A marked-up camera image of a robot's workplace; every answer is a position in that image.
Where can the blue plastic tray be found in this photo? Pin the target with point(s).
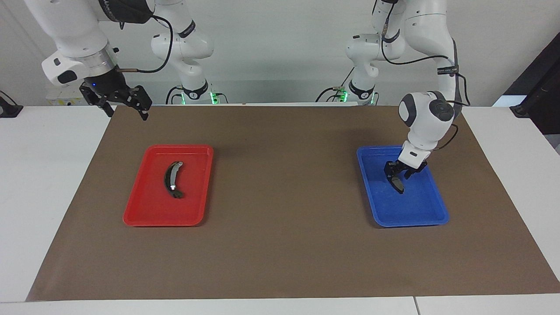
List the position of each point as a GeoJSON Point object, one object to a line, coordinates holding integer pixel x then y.
{"type": "Point", "coordinates": [415, 205]}

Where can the black equipment stand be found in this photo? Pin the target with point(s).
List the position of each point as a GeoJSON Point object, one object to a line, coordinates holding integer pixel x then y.
{"type": "Point", "coordinates": [542, 87]}

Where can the brown table mat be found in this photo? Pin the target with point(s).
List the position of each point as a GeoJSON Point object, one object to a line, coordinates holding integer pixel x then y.
{"type": "Point", "coordinates": [280, 253]}

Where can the dark brake pad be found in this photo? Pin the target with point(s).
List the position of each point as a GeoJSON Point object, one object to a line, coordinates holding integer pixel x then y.
{"type": "Point", "coordinates": [399, 187]}

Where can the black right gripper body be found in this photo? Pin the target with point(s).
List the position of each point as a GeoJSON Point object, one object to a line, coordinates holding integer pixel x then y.
{"type": "Point", "coordinates": [108, 85]}

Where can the red plastic tray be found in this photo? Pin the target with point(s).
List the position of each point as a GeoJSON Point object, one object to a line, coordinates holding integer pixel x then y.
{"type": "Point", "coordinates": [153, 205]}

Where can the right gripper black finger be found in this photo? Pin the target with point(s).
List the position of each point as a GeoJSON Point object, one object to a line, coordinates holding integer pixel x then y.
{"type": "Point", "coordinates": [142, 100]}
{"type": "Point", "coordinates": [94, 97]}

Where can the white box with yellow label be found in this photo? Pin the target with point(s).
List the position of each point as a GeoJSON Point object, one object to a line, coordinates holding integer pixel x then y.
{"type": "Point", "coordinates": [65, 98]}

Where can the black clamp mount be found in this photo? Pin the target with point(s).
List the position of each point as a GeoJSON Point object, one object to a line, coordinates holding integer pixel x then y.
{"type": "Point", "coordinates": [9, 109]}

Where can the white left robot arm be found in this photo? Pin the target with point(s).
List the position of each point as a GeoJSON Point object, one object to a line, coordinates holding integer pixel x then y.
{"type": "Point", "coordinates": [426, 118]}

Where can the curved brake shoe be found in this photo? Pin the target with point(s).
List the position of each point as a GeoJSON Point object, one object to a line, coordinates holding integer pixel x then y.
{"type": "Point", "coordinates": [167, 179]}

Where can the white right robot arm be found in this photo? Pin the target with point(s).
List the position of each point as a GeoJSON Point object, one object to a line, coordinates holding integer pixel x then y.
{"type": "Point", "coordinates": [74, 30]}

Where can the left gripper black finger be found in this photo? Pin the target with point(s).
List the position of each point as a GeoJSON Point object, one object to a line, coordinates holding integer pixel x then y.
{"type": "Point", "coordinates": [390, 175]}
{"type": "Point", "coordinates": [412, 174]}

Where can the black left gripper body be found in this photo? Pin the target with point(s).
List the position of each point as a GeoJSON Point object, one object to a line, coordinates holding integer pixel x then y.
{"type": "Point", "coordinates": [404, 168]}

